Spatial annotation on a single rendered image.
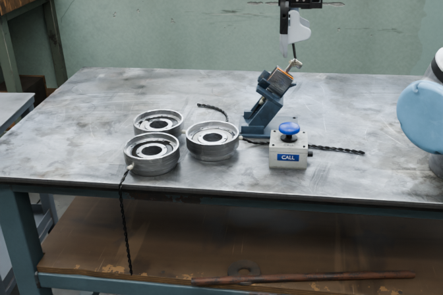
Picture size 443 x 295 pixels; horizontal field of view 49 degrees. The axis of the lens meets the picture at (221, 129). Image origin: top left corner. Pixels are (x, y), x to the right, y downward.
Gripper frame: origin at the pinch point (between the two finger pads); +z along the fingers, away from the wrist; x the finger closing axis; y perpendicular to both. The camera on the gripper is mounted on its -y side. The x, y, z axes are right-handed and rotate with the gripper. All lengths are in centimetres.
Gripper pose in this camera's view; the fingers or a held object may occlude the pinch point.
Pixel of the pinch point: (281, 47)
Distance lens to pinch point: 100.4
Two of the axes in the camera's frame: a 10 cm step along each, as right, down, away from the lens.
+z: 0.3, 8.9, 4.5
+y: 9.9, 0.3, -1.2
